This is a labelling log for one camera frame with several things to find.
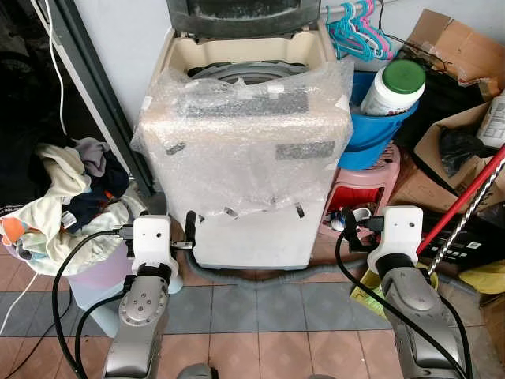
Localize pink plastic stool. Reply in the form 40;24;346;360
319;142;403;239

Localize white detergent bottle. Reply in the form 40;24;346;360
475;92;505;150

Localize cream fabric garment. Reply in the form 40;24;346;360
14;144;148;277

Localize white wall cable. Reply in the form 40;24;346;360
43;0;69;137

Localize lavender plastic laundry basket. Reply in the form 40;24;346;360
66;243;137;314

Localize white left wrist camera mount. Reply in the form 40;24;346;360
129;214;181;277

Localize teal plastic clothes hangers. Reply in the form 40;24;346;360
324;2;376;63

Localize dark metal door frame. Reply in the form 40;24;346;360
32;0;156;200

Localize open brown cardboard box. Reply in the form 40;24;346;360
402;9;505;99

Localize dark navy garment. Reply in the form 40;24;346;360
60;150;132;233

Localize pale blue plastic bottle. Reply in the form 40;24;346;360
164;267;185;295

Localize pink plastic clothes hangers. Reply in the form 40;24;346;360
355;0;396;61

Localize blue plastic bucket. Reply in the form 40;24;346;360
339;71;420;171

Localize black printed carton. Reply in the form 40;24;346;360
417;208;505;271

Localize red broom handle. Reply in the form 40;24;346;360
415;146;505;255

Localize cardboard box with black bag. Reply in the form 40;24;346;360
412;101;505;192

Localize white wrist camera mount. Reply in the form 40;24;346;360
366;206;426;274
129;214;181;277

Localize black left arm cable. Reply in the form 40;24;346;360
50;224;137;379

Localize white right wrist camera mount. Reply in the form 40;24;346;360
366;206;426;274

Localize silver spiral broom handle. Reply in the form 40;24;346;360
429;160;505;275

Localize grey robot leg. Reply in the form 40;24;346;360
176;362;219;379

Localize grey garment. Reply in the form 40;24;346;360
73;137;112;179

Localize white jar with green lid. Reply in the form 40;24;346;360
360;58;427;118

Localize clear bubble wrap sheet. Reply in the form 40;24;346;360
131;58;357;231

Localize dark grey washer lid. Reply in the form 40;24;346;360
166;0;324;41

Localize beige top-load washing machine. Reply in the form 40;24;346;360
134;0;356;272

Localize yellow cloth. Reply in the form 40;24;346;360
457;260;505;295

